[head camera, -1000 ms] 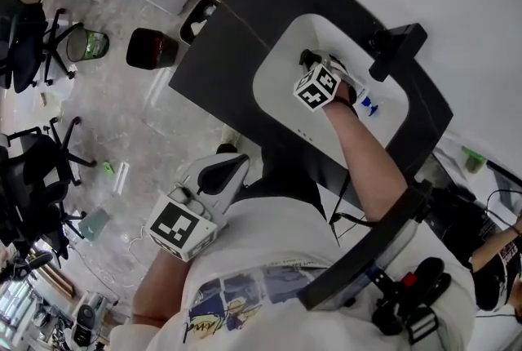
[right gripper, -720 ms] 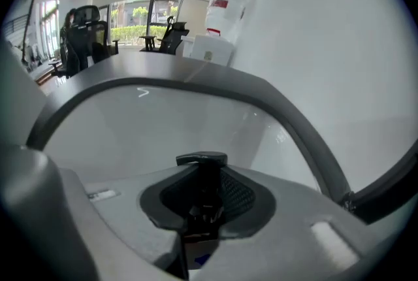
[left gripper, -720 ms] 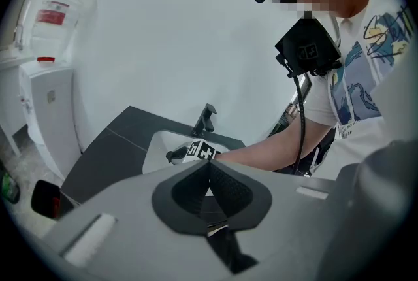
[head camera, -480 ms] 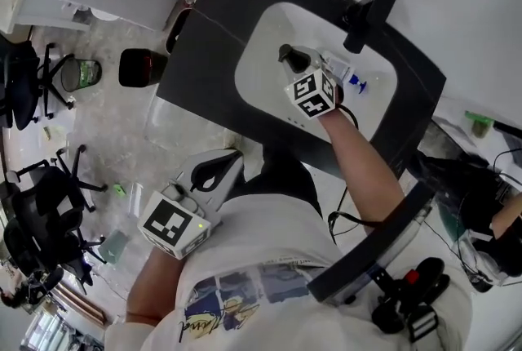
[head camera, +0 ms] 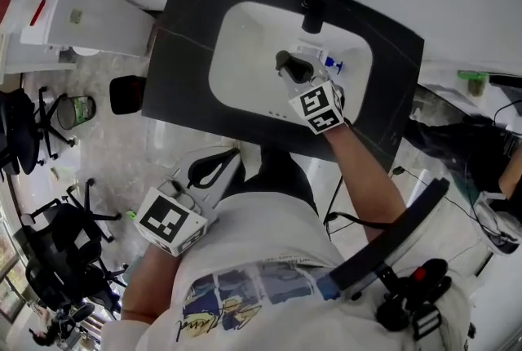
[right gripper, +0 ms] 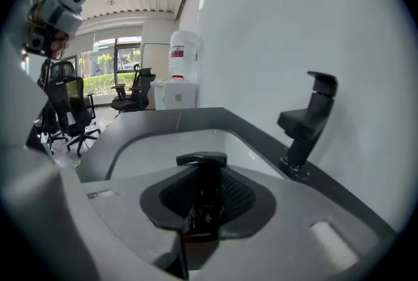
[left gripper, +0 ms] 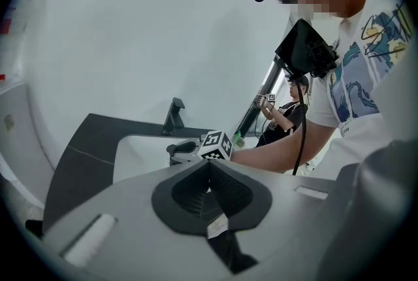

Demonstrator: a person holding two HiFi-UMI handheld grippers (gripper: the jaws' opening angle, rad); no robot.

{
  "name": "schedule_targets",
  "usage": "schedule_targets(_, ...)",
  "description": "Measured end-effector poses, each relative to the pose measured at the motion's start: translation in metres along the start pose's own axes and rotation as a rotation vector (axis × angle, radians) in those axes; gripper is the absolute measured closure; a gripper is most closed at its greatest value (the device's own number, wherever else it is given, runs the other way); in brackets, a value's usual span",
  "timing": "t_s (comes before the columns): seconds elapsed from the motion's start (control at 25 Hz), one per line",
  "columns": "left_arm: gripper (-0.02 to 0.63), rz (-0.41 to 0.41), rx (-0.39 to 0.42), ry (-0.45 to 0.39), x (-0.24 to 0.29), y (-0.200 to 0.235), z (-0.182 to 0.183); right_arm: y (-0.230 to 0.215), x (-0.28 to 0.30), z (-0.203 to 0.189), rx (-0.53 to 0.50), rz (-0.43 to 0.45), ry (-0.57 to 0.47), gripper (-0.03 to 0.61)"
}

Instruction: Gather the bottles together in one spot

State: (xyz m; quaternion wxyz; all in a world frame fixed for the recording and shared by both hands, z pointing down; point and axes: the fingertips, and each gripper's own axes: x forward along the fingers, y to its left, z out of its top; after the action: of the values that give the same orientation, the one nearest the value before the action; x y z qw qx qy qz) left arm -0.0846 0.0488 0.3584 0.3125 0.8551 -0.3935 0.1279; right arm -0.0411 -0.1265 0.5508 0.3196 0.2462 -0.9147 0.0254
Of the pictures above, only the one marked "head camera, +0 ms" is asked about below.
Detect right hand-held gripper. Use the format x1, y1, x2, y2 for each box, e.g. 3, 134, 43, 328
276, 50, 348, 136

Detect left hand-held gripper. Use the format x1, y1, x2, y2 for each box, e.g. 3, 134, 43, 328
135, 147, 246, 260

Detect white bottle with blue cap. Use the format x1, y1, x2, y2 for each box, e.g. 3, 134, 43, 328
291, 38, 347, 76

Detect person's left forearm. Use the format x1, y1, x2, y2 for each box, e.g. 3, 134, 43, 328
120, 247, 184, 326

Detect person's right forearm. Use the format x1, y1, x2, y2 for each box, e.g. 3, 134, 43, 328
321, 118, 409, 244

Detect white sink basin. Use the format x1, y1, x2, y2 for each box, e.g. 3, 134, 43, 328
207, 1, 374, 126

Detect person's black trousers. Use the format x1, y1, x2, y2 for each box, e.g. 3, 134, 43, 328
222, 146, 319, 215

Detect person's white printed shirt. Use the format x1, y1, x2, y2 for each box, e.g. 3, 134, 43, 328
100, 192, 474, 351

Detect black floor bin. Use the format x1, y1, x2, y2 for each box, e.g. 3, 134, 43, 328
109, 74, 147, 116

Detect white side table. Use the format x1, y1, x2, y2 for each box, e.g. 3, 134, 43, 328
415, 59, 522, 113

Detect green mesh waste basket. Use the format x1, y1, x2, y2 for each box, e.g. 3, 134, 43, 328
55, 95, 98, 129

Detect black office chair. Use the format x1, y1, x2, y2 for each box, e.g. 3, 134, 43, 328
20, 177, 128, 316
0, 86, 82, 176

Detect white cabinet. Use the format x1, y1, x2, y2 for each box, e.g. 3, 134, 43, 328
19, 0, 158, 59

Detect white desk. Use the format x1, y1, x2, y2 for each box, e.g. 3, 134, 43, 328
0, 30, 78, 85

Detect glass window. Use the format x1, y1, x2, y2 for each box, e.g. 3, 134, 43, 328
0, 214, 26, 322

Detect black white harness buckle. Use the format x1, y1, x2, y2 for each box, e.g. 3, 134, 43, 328
410, 306, 444, 342

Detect black cable with plug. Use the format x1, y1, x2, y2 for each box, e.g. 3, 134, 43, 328
390, 164, 482, 228

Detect black monitor cable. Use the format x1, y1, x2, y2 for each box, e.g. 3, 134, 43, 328
324, 173, 395, 236

